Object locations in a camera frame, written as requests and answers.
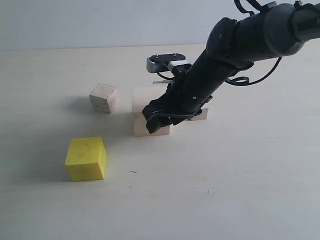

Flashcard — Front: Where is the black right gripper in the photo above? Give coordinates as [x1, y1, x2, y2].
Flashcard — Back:
[142, 69, 213, 134]

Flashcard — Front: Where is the large pale wooden cube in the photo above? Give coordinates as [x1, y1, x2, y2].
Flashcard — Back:
[131, 86, 170, 137]

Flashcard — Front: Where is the medium plywood cube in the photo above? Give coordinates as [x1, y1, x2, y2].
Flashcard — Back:
[89, 83, 120, 114]

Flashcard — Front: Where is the yellow cube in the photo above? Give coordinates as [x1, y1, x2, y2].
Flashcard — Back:
[64, 136, 107, 182]

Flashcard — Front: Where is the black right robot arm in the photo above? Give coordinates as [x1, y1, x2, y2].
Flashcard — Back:
[142, 0, 320, 134]

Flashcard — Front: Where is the white torn tape scrap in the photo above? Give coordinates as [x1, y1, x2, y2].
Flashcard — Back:
[152, 79, 173, 84]

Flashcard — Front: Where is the small pale wooden cube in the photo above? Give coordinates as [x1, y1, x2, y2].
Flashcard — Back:
[188, 108, 209, 121]

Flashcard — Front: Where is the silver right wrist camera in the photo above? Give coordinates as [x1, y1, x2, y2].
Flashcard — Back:
[146, 53, 192, 74]

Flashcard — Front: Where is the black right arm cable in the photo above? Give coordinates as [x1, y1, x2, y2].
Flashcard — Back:
[226, 0, 283, 86]

